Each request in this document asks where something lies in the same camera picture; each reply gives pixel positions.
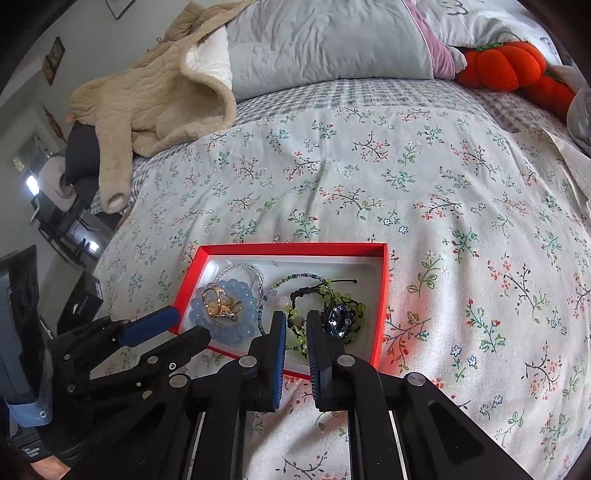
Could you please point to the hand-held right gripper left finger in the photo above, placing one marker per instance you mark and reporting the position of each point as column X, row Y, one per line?
column 277, row 364

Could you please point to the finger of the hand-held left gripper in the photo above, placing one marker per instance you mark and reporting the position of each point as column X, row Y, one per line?
column 152, row 323
column 180, row 346

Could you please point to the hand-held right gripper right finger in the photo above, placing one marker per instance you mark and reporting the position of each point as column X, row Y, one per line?
column 316, row 364

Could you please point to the black rhinestone hair clip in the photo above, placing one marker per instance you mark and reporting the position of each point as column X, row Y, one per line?
column 337, row 321

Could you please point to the red cardboard box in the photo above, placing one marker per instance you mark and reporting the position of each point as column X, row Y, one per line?
column 378, row 300

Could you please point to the small black box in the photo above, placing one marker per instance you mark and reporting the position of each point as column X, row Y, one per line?
column 83, row 300

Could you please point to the black chair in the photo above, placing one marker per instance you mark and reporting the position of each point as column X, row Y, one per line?
column 69, row 226

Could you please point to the white cloth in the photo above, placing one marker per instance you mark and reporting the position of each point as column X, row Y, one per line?
column 55, row 175

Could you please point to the dark clothing pile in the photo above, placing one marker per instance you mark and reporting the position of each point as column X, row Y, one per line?
column 85, row 147

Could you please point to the floral bedsheet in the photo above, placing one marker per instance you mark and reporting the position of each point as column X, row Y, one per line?
column 461, row 230

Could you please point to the beige quilted jacket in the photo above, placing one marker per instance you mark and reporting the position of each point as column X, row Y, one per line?
column 152, row 101

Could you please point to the grey quilted pillow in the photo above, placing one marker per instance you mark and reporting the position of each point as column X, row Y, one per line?
column 323, row 41

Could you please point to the pink cloth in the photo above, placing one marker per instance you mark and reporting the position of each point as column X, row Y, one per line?
column 438, row 50

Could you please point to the orange pumpkin plush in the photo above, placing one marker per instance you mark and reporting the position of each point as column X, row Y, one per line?
column 503, row 64

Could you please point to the white printed pillow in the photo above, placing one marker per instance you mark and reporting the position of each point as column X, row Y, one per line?
column 485, row 18

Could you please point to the red wall decoration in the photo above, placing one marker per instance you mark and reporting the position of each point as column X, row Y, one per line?
column 53, row 121

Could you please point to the wall poster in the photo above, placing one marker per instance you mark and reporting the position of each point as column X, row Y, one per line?
column 54, row 60

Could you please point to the picture frame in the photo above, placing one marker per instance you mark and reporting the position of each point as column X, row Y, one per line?
column 117, row 5

